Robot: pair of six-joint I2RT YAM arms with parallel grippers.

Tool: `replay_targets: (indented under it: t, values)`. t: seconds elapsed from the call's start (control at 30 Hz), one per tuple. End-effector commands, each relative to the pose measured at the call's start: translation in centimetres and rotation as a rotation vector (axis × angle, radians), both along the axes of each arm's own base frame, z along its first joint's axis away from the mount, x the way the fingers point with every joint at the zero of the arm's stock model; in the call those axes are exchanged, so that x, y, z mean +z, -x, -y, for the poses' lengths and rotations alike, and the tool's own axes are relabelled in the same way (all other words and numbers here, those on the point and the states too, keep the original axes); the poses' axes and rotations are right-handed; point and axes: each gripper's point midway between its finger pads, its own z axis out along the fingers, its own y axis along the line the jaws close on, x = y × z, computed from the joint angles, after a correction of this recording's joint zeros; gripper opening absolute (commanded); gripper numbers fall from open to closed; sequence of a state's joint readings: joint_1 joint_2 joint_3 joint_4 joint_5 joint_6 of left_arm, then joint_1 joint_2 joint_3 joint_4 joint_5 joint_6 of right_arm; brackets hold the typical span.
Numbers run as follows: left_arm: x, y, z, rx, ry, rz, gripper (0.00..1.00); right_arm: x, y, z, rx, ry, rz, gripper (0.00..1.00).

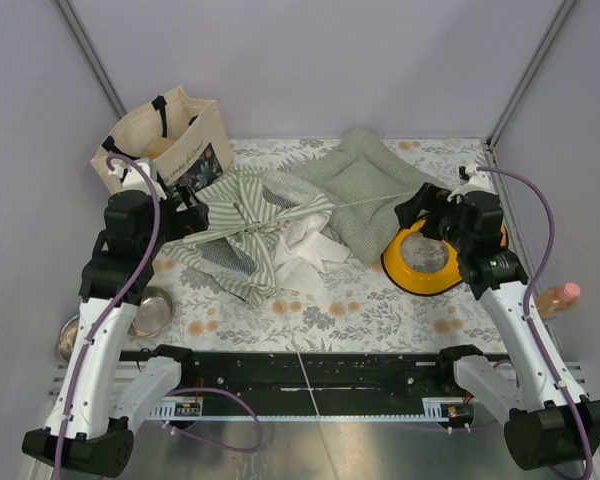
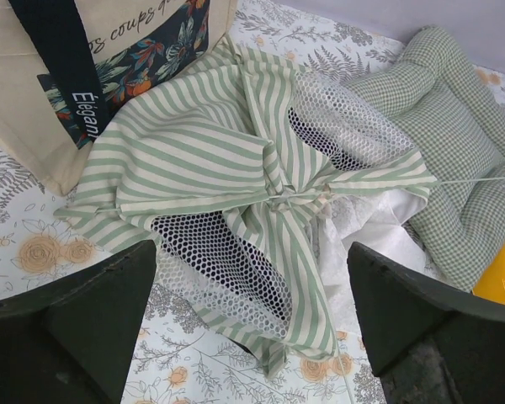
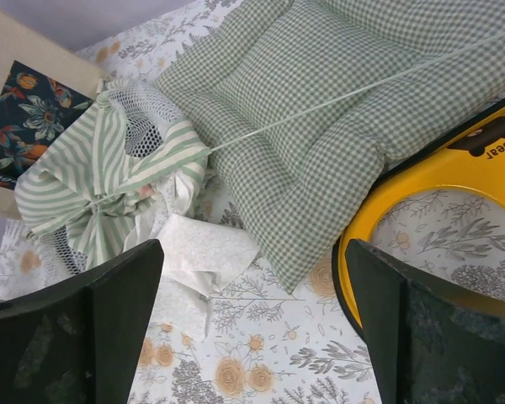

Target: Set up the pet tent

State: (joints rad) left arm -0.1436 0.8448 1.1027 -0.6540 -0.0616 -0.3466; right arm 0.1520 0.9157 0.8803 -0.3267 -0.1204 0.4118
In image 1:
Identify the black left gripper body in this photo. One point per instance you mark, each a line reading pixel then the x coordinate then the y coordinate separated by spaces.
pixel 174 223

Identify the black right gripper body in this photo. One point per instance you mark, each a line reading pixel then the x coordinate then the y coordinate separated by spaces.
pixel 443 221

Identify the green striped pet tent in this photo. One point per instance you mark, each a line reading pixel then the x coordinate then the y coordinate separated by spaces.
pixel 265 234

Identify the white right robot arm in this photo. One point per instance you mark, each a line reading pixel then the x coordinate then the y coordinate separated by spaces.
pixel 548 419

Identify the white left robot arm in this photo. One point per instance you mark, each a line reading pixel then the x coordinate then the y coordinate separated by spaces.
pixel 87 431

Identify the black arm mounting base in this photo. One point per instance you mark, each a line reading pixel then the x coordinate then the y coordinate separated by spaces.
pixel 238 376

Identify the yellow double pet bowl holder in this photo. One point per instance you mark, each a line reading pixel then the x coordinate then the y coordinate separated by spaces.
pixel 420 266

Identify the steel pet bowl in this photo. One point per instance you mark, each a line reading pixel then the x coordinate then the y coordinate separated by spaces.
pixel 154 313
pixel 66 338

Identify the green checkered pet cushion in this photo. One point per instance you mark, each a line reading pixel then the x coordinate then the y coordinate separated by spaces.
pixel 365 181

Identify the beige canvas tote bag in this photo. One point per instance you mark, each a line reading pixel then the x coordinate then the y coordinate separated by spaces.
pixel 184 138

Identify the pink capped drink bottle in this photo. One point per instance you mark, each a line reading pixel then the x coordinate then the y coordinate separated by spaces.
pixel 557 299

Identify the floral table mat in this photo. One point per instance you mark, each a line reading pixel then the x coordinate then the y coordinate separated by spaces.
pixel 359 310

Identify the white slotted cable duct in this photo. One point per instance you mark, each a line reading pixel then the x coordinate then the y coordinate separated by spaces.
pixel 332 406

